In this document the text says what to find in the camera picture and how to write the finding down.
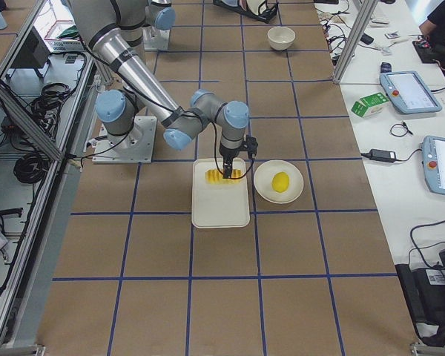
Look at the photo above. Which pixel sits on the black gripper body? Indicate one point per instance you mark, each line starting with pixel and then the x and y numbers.
pixel 228 152

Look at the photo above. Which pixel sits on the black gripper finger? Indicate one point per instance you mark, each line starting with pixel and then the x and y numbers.
pixel 229 167
pixel 225 171

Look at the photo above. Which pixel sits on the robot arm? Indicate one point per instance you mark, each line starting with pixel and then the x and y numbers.
pixel 160 14
pixel 112 31

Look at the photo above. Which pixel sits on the cream plate under lemon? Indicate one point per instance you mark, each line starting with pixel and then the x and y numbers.
pixel 263 177

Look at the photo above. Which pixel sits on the black plate rack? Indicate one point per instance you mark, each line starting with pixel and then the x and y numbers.
pixel 233 5

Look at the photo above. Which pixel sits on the cream plate in rack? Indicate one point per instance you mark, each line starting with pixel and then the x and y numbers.
pixel 257 7

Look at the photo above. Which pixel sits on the pink plate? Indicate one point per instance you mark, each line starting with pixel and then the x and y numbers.
pixel 243 4

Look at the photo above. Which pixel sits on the cream rectangular tray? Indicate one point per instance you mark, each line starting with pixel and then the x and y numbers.
pixel 218 205

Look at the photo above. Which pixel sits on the yellow lemon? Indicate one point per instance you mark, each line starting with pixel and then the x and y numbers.
pixel 280 182

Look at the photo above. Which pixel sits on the cream bowl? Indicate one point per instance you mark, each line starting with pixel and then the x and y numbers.
pixel 280 38

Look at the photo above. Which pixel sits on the black power adapter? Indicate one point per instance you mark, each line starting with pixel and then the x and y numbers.
pixel 382 155

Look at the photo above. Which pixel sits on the green white carton box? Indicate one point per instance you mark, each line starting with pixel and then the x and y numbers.
pixel 370 105

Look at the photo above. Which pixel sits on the far teach pendant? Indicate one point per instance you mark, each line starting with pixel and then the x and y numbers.
pixel 408 92

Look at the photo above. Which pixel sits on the teach pendant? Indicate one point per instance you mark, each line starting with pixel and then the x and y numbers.
pixel 408 92
pixel 433 151

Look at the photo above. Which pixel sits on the near teach pendant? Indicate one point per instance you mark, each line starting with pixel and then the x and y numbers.
pixel 433 151

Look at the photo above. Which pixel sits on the person at desk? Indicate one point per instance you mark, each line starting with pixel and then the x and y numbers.
pixel 434 29

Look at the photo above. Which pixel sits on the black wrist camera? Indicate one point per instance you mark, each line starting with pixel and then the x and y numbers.
pixel 250 146

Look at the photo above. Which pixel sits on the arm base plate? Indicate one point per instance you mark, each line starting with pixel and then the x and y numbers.
pixel 155 39
pixel 136 146

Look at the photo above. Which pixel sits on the aluminium frame post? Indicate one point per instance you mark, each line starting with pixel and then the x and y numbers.
pixel 361 21

